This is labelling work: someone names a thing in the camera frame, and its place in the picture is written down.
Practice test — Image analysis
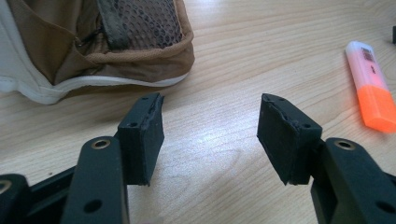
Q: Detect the orange highlighter pen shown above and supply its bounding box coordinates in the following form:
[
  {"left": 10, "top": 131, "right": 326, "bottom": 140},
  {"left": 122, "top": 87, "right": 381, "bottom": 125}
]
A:
[{"left": 345, "top": 40, "right": 396, "bottom": 134}]

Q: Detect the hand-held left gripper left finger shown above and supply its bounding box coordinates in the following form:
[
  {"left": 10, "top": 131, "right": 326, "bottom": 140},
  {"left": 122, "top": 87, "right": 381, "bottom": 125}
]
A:
[{"left": 61, "top": 91, "right": 165, "bottom": 224}]

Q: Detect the brown and white pencil case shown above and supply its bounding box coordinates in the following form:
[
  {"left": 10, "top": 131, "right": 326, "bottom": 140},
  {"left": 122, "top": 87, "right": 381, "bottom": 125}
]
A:
[{"left": 0, "top": 0, "right": 196, "bottom": 105}]

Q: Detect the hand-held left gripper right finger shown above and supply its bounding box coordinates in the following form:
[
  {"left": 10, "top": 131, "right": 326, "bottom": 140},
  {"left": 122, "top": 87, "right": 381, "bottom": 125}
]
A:
[{"left": 257, "top": 92, "right": 396, "bottom": 224}]

